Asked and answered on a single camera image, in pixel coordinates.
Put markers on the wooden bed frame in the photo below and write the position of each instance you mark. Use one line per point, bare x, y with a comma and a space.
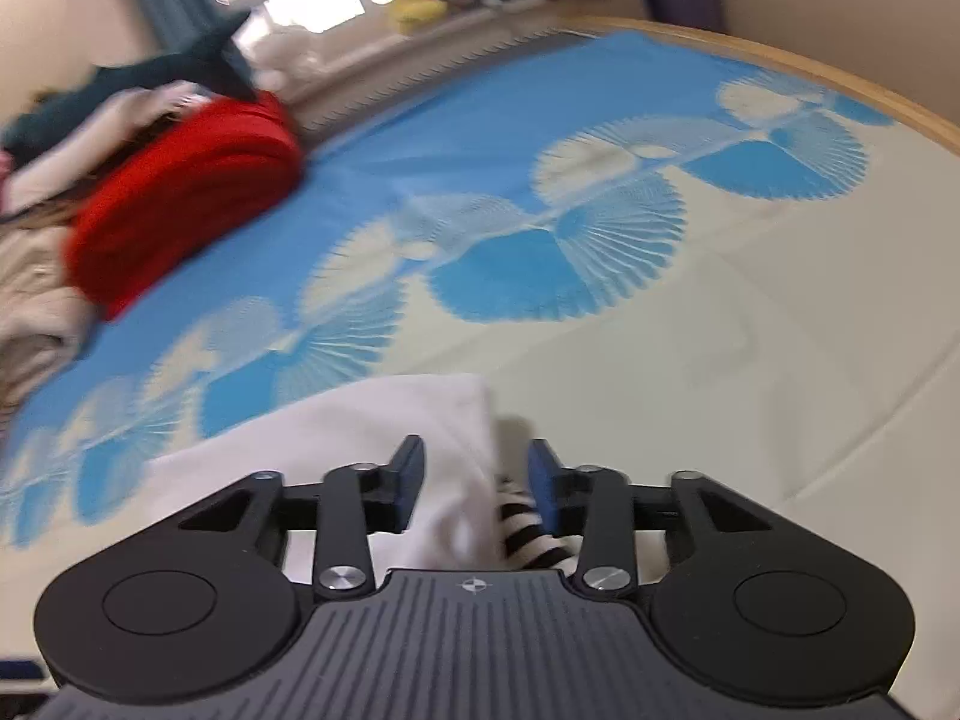
825, 64

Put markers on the black white striped hooded top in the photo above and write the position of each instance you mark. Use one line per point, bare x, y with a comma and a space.
390, 435

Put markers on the white window sill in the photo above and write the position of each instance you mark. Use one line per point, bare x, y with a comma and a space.
450, 37

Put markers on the red folded blanket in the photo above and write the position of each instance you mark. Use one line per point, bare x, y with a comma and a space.
187, 187

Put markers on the grey crumpled blanket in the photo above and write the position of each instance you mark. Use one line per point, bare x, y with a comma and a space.
37, 315

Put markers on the blue fan patterned bed sheet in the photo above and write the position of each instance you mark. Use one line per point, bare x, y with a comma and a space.
480, 135

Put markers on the white plush toy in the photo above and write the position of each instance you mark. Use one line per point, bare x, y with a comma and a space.
285, 56

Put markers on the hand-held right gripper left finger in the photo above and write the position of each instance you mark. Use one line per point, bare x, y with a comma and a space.
409, 481

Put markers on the pale crumpled cloth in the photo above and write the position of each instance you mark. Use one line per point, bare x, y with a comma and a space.
67, 157

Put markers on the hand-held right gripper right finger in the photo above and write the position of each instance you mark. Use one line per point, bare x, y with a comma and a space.
541, 489

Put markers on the dark teal plush shark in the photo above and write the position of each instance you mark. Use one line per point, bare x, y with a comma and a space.
150, 71

